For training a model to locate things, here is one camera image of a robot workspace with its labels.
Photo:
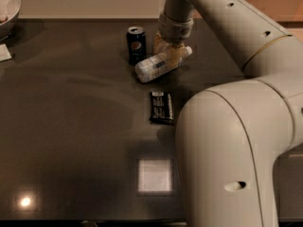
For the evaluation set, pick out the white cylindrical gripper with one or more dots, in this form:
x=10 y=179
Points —
x=174 y=32

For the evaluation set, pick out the blue plastic water bottle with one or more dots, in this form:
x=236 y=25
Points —
x=157 y=65

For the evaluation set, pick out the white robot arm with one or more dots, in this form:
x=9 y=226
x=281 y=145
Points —
x=229 y=136

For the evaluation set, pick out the blue pepsi can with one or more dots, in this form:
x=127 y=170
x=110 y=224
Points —
x=136 y=41

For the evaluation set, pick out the black snack bar wrapper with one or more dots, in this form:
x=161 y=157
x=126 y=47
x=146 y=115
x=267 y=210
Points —
x=161 y=108

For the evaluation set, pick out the white paper napkin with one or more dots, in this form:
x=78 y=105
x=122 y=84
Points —
x=4 y=53

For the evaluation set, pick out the white bowl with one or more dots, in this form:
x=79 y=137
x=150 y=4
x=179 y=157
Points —
x=9 y=12

